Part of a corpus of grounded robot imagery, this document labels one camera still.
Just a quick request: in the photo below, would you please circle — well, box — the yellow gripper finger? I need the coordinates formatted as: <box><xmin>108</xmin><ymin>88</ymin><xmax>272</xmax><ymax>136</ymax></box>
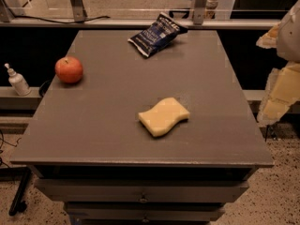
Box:
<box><xmin>256</xmin><ymin>24</ymin><xmax>279</xmax><ymax>49</ymax></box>
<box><xmin>257</xmin><ymin>62</ymin><xmax>300</xmax><ymax>125</ymax></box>

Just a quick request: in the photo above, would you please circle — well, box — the yellow sponge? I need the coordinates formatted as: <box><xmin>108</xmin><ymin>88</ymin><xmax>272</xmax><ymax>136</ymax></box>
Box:
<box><xmin>138</xmin><ymin>97</ymin><xmax>190</xmax><ymax>137</ymax></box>

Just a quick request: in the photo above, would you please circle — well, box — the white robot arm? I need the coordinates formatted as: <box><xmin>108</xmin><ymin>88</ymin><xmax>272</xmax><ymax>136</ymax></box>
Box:
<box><xmin>256</xmin><ymin>0</ymin><xmax>300</xmax><ymax>127</ymax></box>

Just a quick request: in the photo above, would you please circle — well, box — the red apple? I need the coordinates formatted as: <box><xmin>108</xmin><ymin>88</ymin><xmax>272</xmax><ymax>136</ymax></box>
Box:
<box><xmin>54</xmin><ymin>56</ymin><xmax>83</xmax><ymax>83</ymax></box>

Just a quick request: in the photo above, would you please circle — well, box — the blue chip bag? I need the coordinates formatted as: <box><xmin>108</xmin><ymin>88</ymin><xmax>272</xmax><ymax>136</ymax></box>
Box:
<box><xmin>127</xmin><ymin>12</ymin><xmax>188</xmax><ymax>58</ymax></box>

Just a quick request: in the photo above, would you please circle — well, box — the grey drawer cabinet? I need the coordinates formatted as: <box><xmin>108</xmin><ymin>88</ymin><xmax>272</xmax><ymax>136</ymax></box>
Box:
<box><xmin>11</xmin><ymin>30</ymin><xmax>273</xmax><ymax>225</ymax></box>

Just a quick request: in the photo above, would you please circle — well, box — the grey drawer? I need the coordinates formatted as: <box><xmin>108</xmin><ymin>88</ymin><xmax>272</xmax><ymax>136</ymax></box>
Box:
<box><xmin>65</xmin><ymin>202</ymin><xmax>225</xmax><ymax>221</ymax></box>
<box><xmin>35</xmin><ymin>179</ymin><xmax>248</xmax><ymax>203</ymax></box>

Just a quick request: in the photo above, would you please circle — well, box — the top grey drawer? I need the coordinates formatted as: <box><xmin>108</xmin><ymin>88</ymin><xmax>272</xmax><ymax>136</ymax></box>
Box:
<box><xmin>35</xmin><ymin>179</ymin><xmax>248</xmax><ymax>203</ymax></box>

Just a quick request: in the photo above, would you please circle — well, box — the white pump bottle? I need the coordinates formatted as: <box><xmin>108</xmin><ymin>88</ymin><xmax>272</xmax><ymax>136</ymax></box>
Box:
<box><xmin>5</xmin><ymin>63</ymin><xmax>31</xmax><ymax>97</ymax></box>

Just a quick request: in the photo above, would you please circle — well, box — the black stand leg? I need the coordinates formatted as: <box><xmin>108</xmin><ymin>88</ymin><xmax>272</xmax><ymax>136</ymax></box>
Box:
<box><xmin>8</xmin><ymin>167</ymin><xmax>31</xmax><ymax>217</ymax></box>

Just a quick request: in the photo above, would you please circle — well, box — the metal frame post right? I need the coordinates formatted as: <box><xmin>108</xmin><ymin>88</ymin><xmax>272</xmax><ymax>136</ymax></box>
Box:
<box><xmin>192</xmin><ymin>0</ymin><xmax>207</xmax><ymax>25</ymax></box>

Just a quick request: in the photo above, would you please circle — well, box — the metal frame post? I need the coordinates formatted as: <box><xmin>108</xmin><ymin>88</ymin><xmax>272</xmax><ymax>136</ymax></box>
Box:
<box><xmin>70</xmin><ymin>0</ymin><xmax>87</xmax><ymax>23</ymax></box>
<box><xmin>192</xmin><ymin>0</ymin><xmax>207</xmax><ymax>25</ymax></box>

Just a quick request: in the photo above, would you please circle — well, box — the metal frame post left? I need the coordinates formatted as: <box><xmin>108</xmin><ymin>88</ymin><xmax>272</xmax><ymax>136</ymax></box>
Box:
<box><xmin>70</xmin><ymin>0</ymin><xmax>87</xmax><ymax>23</ymax></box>

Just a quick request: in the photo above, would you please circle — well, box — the black cable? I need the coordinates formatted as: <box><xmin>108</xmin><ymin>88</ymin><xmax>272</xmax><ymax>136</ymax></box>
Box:
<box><xmin>0</xmin><ymin>0</ymin><xmax>111</xmax><ymax>24</ymax></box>

